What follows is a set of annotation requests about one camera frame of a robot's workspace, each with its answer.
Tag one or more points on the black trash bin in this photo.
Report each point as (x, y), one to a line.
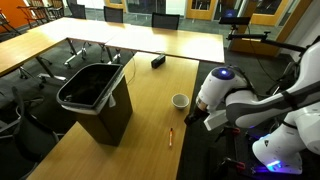
(106, 123)

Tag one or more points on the black frame chair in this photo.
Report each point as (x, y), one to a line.
(37, 13)
(57, 8)

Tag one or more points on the black rectangular box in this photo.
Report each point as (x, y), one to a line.
(158, 61)

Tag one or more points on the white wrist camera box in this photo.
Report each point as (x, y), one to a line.
(215, 120)

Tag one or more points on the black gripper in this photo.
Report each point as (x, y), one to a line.
(197, 115)

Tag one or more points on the orange marker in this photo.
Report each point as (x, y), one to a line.
(171, 136)

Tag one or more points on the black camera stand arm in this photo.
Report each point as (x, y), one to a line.
(266, 40)

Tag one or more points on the black flat monitor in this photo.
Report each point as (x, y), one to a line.
(234, 20)

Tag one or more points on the black office chair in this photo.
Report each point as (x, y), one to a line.
(78, 10)
(113, 14)
(165, 21)
(31, 136)

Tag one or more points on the wooden glass door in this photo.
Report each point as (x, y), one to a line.
(201, 15)
(266, 18)

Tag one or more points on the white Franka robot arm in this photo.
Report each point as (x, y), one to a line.
(266, 106)

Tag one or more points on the white bin liner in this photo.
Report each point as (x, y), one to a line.
(112, 100)

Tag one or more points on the white bowl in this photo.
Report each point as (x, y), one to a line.
(180, 101)

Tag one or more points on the wooden conference table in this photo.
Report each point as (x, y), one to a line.
(83, 30)
(23, 50)
(173, 43)

